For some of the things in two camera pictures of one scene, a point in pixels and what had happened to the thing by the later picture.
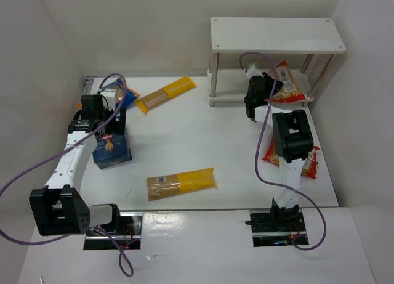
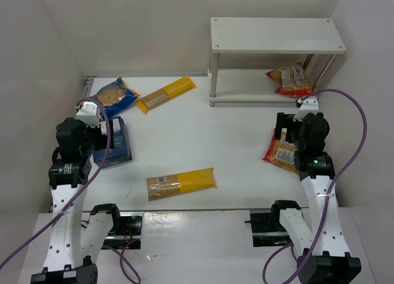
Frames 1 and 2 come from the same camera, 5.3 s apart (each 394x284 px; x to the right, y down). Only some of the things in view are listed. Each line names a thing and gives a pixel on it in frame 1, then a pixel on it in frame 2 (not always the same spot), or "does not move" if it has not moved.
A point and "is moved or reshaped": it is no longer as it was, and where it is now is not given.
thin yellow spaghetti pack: x=173 y=89 does not move
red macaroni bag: x=291 y=90 is moved or reshaped
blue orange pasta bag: x=119 y=85 does not move
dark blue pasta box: x=112 y=150 does not move
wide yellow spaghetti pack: x=167 y=185 does not move
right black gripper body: x=270 y=85 to x=285 y=124
